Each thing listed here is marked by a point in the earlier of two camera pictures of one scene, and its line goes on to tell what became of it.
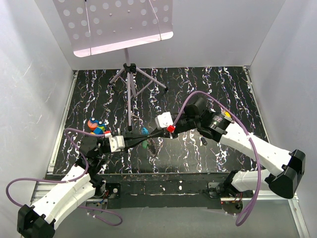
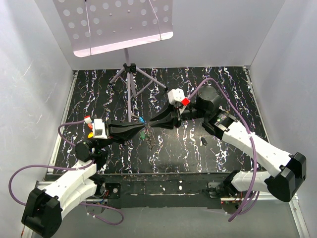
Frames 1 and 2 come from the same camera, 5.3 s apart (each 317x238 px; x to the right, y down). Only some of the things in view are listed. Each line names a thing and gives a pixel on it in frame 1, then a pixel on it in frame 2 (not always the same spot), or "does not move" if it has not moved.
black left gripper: x=129 y=137 → x=120 y=131
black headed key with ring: x=203 y=141 does not move
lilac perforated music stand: x=95 y=27 does not move
